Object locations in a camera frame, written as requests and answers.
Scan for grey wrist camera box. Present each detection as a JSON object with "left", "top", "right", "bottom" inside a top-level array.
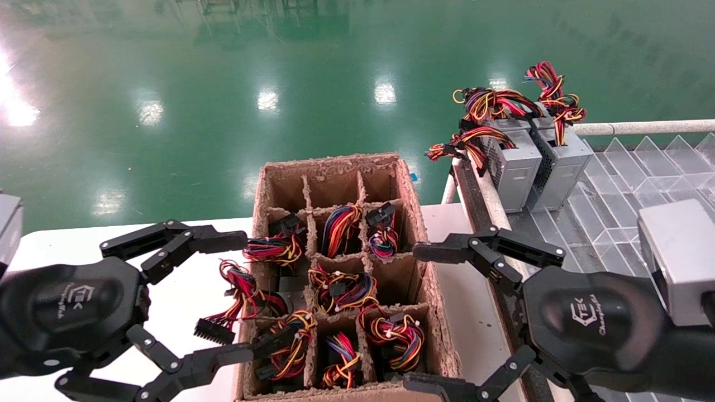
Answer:
[
  {"left": 638, "top": 199, "right": 715, "bottom": 327},
  {"left": 0, "top": 193, "right": 24, "bottom": 275}
]

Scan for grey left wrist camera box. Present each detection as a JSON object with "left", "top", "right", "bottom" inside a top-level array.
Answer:
[{"left": 0, "top": 193, "right": 24, "bottom": 275}]

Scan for brown cardboard divider box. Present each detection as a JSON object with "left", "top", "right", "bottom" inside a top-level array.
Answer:
[{"left": 233, "top": 154, "right": 463, "bottom": 402}]

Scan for beige conveyor end rail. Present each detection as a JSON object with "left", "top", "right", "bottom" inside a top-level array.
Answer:
[{"left": 573, "top": 118, "right": 715, "bottom": 137}]

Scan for conveyor belt with clear dividers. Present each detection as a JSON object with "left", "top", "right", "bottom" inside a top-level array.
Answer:
[{"left": 503, "top": 133, "right": 715, "bottom": 402}]

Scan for red wire bundle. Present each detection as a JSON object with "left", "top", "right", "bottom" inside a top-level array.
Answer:
[{"left": 194, "top": 259, "right": 291, "bottom": 345}]

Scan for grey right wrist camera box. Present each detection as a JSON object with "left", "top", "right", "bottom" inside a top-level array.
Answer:
[{"left": 638, "top": 199, "right": 715, "bottom": 327}]

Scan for beige conveyor side rail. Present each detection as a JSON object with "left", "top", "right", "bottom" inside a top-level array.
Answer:
[{"left": 455, "top": 154, "right": 534, "bottom": 277}]

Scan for white conveyor frame post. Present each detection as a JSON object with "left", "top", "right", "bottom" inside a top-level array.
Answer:
[{"left": 441, "top": 167, "right": 460, "bottom": 205}]

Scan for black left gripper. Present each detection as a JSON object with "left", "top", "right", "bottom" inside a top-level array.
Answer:
[{"left": 0, "top": 219, "right": 256, "bottom": 402}]

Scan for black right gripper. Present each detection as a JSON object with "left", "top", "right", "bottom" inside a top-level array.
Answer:
[{"left": 402, "top": 225, "right": 674, "bottom": 402}]

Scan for grey power supply coloured cables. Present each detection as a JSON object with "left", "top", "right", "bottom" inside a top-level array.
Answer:
[
  {"left": 242, "top": 213, "right": 309, "bottom": 291},
  {"left": 452, "top": 85, "right": 554, "bottom": 135},
  {"left": 360, "top": 304, "right": 426, "bottom": 376},
  {"left": 426, "top": 125, "right": 544, "bottom": 214},
  {"left": 253, "top": 310, "right": 317, "bottom": 391},
  {"left": 321, "top": 332, "right": 361, "bottom": 390},
  {"left": 321, "top": 204, "right": 365, "bottom": 259},
  {"left": 366, "top": 202, "right": 401, "bottom": 262},
  {"left": 522, "top": 60, "right": 594, "bottom": 213},
  {"left": 309, "top": 264, "right": 382, "bottom": 314}
]

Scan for black conveyor edge strip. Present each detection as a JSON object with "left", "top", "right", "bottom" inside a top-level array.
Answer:
[{"left": 450, "top": 159, "right": 554, "bottom": 402}]

